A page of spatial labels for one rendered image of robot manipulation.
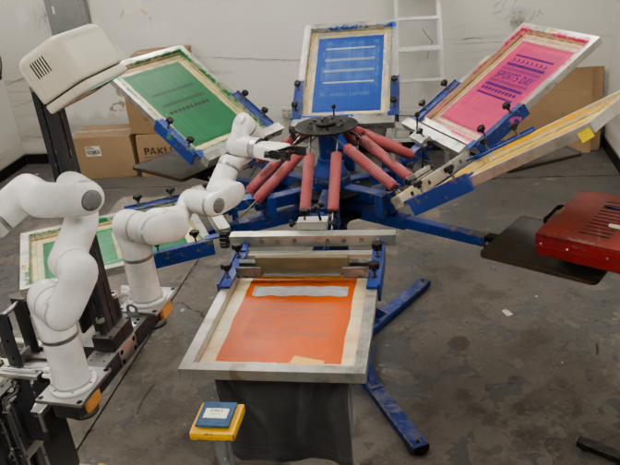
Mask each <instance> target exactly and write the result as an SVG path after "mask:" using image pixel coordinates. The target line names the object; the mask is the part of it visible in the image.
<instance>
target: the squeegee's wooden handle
mask: <svg viewBox="0 0 620 465"><path fill-rule="evenodd" d="M255 262H256V267H260V268H261V275H264V273H298V272H340V273H341V275H343V269H342V267H349V266H350V263H349V255H348V254H345V255H256V257H255Z"/></svg>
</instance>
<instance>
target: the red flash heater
mask: <svg viewBox="0 0 620 465"><path fill-rule="evenodd" d="M604 205H607V206H610V207H613V208H617V209H620V196H616V195H610V194H605V193H600V192H594V191H589V190H583V189H580V190H579V191H578V192H577V193H576V194H575V195H574V196H573V197H572V198H571V199H570V200H569V201H568V202H567V203H566V204H565V205H564V206H563V207H562V208H561V209H559V210H558V211H557V212H556V213H555V215H554V216H553V217H552V218H551V219H550V220H549V221H547V222H546V223H545V224H544V225H543V227H541V228H540V229H539V230H538V231H537V232H536V233H535V241H534V244H536V255H540V256H547V257H551V258H555V259H559V260H563V261H567V262H571V263H575V264H579V265H582V266H587V267H591V268H597V269H602V270H606V271H610V272H613V273H618V274H620V230H616V229H611V228H609V227H608V226H609V224H610V223H612V224H617V225H620V211H619V210H616V209H609V208H607V207H605V206H604Z"/></svg>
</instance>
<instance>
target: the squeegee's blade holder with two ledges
mask: <svg viewBox="0 0 620 465"><path fill-rule="evenodd" d="M340 276H341V273H340V272H298V273H264V277H340Z"/></svg>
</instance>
